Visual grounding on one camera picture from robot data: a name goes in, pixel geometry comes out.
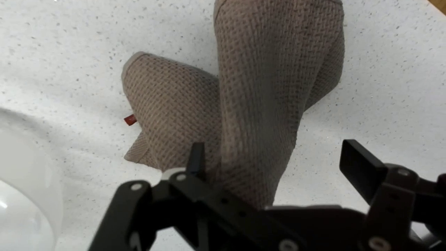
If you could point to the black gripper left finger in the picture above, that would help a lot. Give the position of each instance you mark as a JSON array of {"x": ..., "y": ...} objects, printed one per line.
[{"x": 138, "y": 210}]

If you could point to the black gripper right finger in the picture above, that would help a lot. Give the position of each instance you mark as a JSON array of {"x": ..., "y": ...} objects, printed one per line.
[{"x": 406, "y": 210}]

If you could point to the brown waffle towel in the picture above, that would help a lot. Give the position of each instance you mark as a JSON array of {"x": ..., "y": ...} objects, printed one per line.
[{"x": 276, "y": 58}]

